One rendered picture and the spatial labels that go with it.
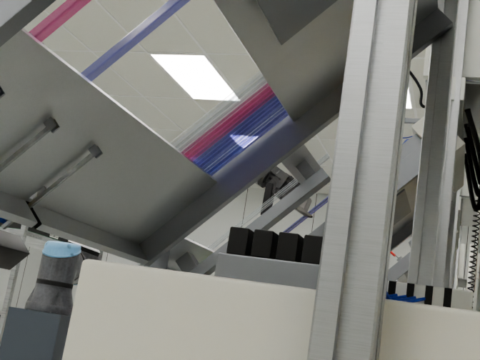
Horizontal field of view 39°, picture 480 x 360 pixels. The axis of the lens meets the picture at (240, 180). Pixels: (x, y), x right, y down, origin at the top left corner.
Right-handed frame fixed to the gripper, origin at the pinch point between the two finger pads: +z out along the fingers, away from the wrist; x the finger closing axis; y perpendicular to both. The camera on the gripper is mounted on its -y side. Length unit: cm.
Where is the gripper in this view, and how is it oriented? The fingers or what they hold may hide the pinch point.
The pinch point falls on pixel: (307, 216)
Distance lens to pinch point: 222.5
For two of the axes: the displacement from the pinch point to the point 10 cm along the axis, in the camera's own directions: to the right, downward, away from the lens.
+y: 6.1, -7.9, 0.3
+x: 2.9, 2.6, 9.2
